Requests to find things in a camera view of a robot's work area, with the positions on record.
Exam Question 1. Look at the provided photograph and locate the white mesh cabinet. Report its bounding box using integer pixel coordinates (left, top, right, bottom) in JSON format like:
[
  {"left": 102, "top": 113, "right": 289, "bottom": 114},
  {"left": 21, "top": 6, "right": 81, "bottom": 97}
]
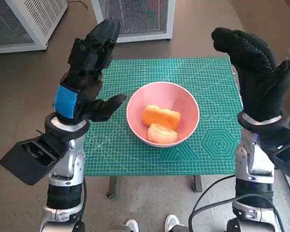
[
  {"left": 91, "top": 0, "right": 176, "bottom": 44},
  {"left": 0, "top": 0, "right": 68, "bottom": 54}
]

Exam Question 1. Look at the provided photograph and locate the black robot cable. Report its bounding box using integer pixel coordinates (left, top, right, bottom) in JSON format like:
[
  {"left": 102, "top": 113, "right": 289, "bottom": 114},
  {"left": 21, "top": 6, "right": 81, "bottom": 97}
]
[
  {"left": 188, "top": 175, "right": 285, "bottom": 232},
  {"left": 74, "top": 176, "right": 88, "bottom": 232}
]

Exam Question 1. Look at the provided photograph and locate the green cutting mat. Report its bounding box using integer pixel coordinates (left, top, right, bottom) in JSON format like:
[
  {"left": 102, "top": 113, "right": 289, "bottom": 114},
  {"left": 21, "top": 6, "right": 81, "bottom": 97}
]
[{"left": 83, "top": 57, "right": 245, "bottom": 176}]

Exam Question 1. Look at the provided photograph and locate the long braided toy bread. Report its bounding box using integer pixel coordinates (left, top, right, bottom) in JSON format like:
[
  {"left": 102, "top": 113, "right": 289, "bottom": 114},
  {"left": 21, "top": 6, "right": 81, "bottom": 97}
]
[{"left": 142, "top": 104, "right": 181, "bottom": 130}]

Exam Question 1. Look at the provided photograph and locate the grey metal table leg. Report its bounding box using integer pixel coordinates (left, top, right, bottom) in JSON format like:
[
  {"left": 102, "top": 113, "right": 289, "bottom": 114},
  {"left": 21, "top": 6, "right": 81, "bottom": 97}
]
[
  {"left": 190, "top": 174, "right": 203, "bottom": 193},
  {"left": 105, "top": 175, "right": 118, "bottom": 199}
]

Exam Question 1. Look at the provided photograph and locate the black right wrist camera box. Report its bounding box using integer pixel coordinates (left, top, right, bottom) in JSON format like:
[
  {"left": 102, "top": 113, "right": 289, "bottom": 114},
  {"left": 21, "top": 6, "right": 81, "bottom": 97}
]
[{"left": 258, "top": 125, "right": 290, "bottom": 187}]

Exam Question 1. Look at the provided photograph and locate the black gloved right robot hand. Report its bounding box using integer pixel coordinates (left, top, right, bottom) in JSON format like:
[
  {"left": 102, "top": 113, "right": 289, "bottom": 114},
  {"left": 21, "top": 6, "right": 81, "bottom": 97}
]
[{"left": 211, "top": 27, "right": 290, "bottom": 123}]

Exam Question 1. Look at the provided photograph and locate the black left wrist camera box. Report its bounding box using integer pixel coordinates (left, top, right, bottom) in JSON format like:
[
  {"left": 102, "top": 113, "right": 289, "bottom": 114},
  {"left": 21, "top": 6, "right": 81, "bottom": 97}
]
[{"left": 0, "top": 134, "right": 71, "bottom": 186}]

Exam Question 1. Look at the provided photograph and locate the pink bowl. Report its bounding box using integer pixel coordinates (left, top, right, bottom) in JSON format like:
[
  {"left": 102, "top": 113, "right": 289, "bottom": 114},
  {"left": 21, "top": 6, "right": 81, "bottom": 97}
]
[{"left": 126, "top": 81, "right": 200, "bottom": 147}]

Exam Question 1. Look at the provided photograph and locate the white shoe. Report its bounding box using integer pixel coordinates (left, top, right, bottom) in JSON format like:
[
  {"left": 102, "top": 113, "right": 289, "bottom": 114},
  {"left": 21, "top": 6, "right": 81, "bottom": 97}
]
[
  {"left": 125, "top": 218, "right": 139, "bottom": 232},
  {"left": 164, "top": 214, "right": 181, "bottom": 232}
]

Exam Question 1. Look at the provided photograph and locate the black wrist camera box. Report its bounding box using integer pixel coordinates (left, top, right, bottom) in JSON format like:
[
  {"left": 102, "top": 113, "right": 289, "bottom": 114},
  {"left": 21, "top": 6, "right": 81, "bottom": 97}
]
[
  {"left": 258, "top": 125, "right": 290, "bottom": 187},
  {"left": 0, "top": 134, "right": 71, "bottom": 186}
]

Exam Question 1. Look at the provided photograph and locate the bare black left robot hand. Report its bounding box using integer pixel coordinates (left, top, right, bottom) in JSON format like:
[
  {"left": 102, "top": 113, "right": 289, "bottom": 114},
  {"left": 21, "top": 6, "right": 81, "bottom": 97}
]
[{"left": 52, "top": 18, "right": 128, "bottom": 126}]

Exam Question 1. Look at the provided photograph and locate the thin black floor cable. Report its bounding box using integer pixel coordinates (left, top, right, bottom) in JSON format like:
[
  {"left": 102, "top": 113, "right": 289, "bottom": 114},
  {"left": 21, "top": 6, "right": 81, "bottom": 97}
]
[{"left": 67, "top": 0, "right": 87, "bottom": 10}]

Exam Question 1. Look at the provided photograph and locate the round toy bread bun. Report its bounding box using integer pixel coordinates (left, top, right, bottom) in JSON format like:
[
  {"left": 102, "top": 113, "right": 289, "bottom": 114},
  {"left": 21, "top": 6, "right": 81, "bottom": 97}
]
[{"left": 147, "top": 123, "right": 178, "bottom": 143}]

